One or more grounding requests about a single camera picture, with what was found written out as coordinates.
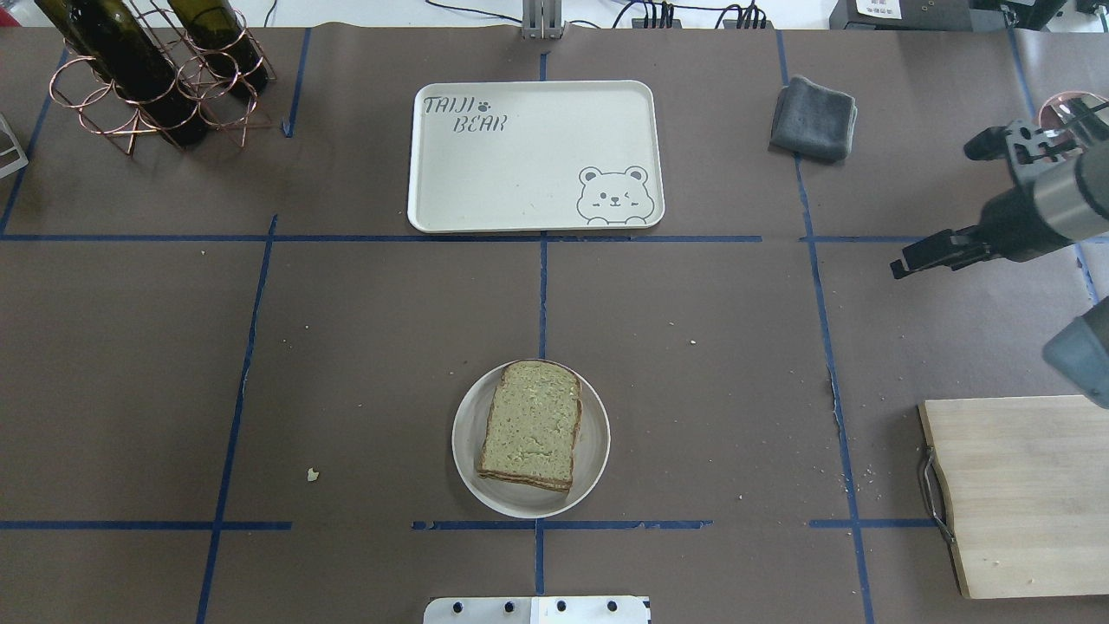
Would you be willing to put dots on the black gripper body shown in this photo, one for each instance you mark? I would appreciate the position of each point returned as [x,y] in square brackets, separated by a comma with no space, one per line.
[1011,224]

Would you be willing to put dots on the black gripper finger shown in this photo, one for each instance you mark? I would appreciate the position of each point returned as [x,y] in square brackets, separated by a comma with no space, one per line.
[954,249]

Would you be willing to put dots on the bread slice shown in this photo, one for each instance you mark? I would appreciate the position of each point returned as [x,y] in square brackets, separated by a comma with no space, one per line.
[532,426]

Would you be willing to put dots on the white round plate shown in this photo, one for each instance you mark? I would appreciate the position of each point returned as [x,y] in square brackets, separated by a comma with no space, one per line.
[519,500]

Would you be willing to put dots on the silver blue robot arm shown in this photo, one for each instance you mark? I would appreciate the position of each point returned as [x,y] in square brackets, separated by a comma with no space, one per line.
[1060,207]

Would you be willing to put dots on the cream bear tray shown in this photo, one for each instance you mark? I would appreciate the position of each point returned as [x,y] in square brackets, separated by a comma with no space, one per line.
[534,156]

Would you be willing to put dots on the pink bowl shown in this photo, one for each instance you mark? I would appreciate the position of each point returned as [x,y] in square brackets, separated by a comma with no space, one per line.
[1072,109]

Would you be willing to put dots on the metal scoop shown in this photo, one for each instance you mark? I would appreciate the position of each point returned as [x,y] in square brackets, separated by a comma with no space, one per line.
[1086,135]

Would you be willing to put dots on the grey folded cloth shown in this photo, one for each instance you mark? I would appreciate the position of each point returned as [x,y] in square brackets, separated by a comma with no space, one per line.
[813,120]

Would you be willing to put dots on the wooden cutting board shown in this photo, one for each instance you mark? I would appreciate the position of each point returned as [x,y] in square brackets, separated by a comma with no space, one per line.
[1024,483]

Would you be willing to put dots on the black computer box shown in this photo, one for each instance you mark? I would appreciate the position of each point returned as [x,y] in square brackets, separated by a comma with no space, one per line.
[957,16]

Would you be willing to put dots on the dark wine bottle right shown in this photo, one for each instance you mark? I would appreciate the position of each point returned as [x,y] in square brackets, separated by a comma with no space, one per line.
[121,52]

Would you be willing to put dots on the white dish rack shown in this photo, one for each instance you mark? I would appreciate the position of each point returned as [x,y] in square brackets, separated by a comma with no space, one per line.
[13,157]

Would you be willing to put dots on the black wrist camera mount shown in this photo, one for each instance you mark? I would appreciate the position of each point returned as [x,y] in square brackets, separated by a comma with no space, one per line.
[1028,150]

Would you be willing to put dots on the aluminium frame post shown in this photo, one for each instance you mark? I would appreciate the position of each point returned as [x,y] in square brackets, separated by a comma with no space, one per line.
[542,20]

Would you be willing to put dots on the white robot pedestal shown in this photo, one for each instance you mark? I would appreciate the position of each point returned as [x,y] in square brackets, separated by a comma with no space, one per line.
[540,609]

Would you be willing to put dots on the copper wire bottle rack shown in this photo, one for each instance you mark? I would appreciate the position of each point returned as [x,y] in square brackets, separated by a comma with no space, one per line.
[177,70]

